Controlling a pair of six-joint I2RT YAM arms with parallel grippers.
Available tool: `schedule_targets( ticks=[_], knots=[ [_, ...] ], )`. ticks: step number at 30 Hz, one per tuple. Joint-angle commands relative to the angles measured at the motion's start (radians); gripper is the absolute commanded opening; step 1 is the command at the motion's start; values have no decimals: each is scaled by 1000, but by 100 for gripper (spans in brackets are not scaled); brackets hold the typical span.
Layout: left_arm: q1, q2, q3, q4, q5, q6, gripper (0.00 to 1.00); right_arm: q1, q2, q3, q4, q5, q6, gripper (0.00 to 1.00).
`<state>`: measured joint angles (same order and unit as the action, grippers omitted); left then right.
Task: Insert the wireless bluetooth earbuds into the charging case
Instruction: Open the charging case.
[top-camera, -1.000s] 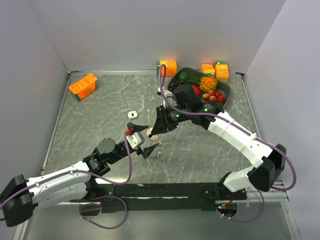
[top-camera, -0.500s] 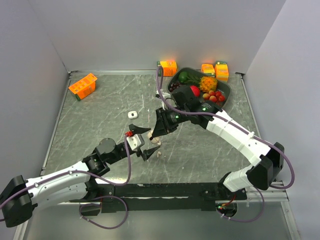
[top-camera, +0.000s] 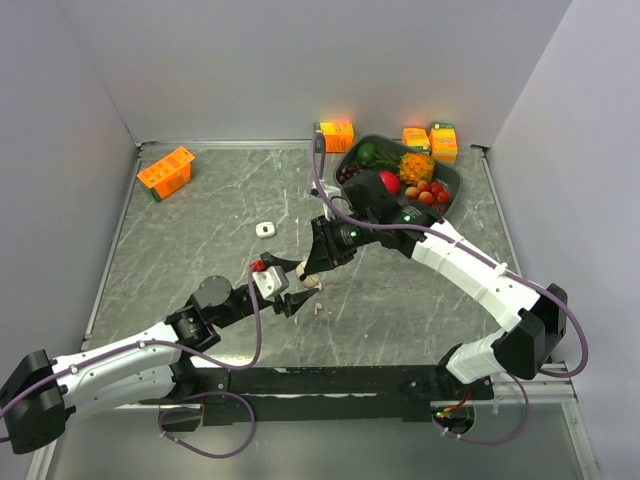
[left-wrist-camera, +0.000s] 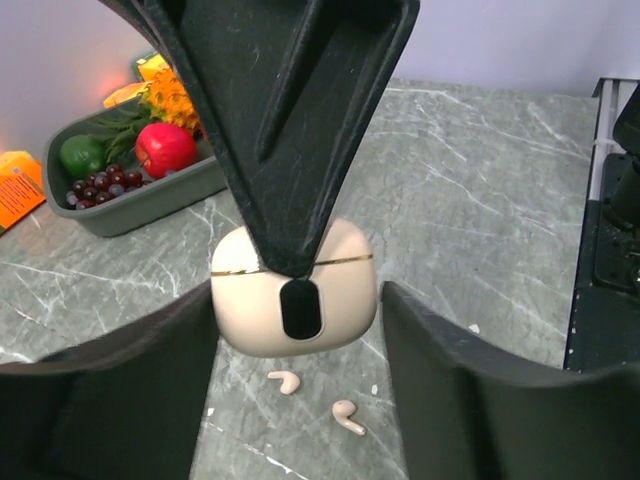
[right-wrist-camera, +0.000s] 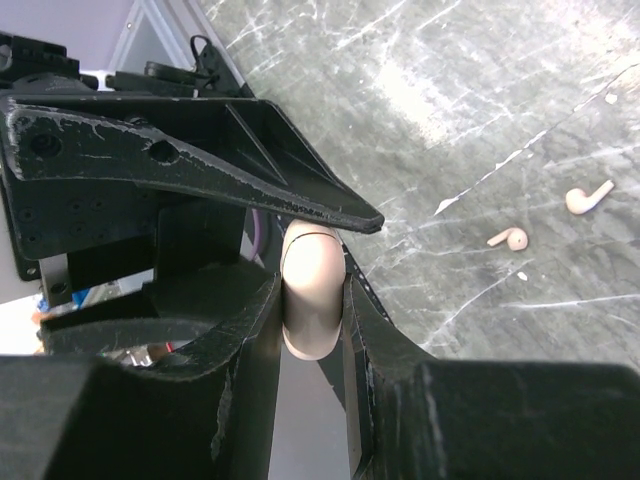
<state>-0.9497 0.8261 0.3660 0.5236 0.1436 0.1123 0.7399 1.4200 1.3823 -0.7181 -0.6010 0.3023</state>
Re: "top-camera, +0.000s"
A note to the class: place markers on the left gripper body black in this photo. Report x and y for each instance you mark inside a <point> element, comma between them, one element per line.
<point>243,308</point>

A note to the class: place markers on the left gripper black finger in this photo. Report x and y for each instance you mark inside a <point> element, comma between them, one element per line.
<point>291,303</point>
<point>269,260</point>

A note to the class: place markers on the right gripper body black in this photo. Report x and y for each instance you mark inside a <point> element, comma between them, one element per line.
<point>353,236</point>

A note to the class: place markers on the beige earbud charging case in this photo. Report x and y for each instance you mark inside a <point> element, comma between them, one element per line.
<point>308,281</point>

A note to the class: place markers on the white earbud charging case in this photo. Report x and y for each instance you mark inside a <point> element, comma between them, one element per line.
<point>265,230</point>

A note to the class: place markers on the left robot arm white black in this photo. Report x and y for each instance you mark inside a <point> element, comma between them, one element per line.
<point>42,393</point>

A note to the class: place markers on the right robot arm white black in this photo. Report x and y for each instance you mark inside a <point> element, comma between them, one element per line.
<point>531,319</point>

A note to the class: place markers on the purple grape bunch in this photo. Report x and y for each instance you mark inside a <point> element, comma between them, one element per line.
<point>348,172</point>

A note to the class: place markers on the red apple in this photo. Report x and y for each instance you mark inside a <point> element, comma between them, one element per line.
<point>390,181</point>

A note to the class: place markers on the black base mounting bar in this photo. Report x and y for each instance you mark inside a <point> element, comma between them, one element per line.
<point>405,392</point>

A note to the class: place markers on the green lime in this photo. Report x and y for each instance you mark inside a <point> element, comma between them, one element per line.
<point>366,154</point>

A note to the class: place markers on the green leafy sprig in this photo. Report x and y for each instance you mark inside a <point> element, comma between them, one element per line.
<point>385,159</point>

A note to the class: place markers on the dark grey fruit tray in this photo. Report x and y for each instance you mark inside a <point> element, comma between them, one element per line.
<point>444,172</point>

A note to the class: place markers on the red cherry bunch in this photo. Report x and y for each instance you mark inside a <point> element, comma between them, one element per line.
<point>431,194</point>

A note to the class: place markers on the orange juice carton centre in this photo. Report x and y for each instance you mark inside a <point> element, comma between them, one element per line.
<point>338,136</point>

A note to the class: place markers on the orange spiky fruit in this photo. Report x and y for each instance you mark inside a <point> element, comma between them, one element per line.
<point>415,167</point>

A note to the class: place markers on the orange juice carton lying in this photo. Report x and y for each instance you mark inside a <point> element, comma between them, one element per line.
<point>416,138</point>

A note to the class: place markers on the orange juice carton left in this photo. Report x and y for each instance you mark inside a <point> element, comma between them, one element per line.
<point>167,175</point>

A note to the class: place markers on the orange juice carton right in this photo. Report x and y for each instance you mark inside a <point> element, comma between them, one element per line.
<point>443,141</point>

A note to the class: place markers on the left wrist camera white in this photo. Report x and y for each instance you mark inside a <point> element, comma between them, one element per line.
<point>271,282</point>

